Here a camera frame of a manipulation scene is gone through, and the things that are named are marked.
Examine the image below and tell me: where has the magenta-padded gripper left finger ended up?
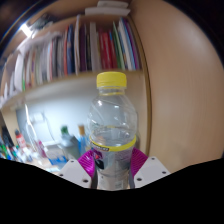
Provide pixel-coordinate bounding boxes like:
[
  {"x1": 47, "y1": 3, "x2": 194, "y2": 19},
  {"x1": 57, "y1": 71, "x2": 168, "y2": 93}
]
[{"x1": 59, "y1": 149, "x2": 98, "y2": 189}]

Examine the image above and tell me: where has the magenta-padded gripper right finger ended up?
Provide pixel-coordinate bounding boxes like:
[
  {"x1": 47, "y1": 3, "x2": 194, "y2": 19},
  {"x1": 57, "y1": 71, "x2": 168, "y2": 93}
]
[{"x1": 130, "y1": 148, "x2": 172, "y2": 189}]

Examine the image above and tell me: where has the clear plastic bottle yellow cap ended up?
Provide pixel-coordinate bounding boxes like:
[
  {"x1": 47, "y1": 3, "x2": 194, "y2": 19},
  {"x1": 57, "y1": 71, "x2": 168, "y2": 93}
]
[{"x1": 85, "y1": 70, "x2": 139, "y2": 191}]

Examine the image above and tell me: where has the clear bottle gold cap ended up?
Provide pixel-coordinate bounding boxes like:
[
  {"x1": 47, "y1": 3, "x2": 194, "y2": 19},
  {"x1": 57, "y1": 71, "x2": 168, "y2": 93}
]
[{"x1": 77, "y1": 123, "x2": 88, "y2": 156}]

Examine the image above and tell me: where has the grey shaker bottle green lid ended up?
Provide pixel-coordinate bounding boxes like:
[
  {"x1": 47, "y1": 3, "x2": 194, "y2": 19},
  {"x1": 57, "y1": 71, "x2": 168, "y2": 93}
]
[{"x1": 59, "y1": 124, "x2": 81, "y2": 158}]

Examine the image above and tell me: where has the white and blue box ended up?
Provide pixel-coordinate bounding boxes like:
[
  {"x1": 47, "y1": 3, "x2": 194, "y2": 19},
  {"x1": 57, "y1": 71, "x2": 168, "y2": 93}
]
[{"x1": 44, "y1": 141, "x2": 69, "y2": 165}]

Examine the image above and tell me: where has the magenta carton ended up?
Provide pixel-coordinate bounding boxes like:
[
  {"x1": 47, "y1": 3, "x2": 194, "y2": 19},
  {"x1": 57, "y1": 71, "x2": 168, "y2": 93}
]
[{"x1": 36, "y1": 139, "x2": 48, "y2": 158}]

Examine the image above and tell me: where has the red and white canister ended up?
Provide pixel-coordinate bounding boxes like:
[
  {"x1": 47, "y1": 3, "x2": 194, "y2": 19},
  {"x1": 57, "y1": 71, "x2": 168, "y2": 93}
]
[{"x1": 14, "y1": 131, "x2": 27, "y2": 150}]

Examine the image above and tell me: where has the wooden shelf unit with books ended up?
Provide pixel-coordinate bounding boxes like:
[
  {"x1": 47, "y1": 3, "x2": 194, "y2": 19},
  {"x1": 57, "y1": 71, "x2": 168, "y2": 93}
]
[{"x1": 0, "y1": 0, "x2": 149, "y2": 111}]

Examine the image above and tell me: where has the bright ceiling tube light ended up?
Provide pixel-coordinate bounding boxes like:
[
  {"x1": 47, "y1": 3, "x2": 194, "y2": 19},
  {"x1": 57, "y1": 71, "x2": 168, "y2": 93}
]
[{"x1": 19, "y1": 22, "x2": 34, "y2": 38}]

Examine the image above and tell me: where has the white wall power socket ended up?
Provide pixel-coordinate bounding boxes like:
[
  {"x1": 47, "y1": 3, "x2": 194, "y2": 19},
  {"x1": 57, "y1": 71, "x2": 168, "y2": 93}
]
[{"x1": 33, "y1": 113, "x2": 46, "y2": 124}]

